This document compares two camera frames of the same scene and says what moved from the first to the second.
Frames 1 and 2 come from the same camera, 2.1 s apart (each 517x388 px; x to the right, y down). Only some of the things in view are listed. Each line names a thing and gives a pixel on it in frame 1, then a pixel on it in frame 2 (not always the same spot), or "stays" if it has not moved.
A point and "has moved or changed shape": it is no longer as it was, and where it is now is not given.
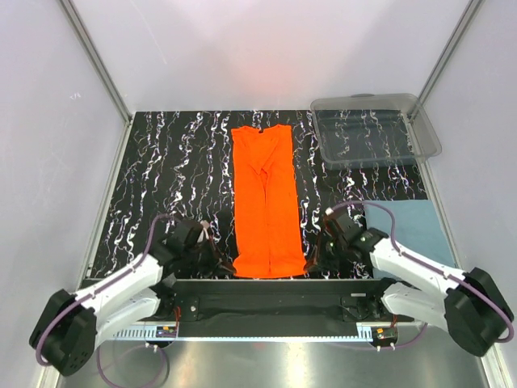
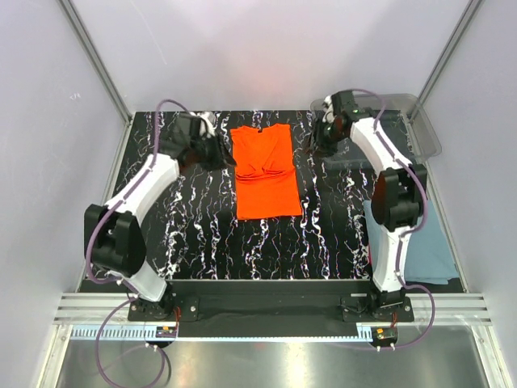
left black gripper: (216, 263) → (223, 157)
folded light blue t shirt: (418, 230) stays
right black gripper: (318, 255) → (317, 144)
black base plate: (261, 300) stays
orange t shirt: (267, 235) has moved or changed shape
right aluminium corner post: (470, 11) stays
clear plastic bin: (373, 129) stays
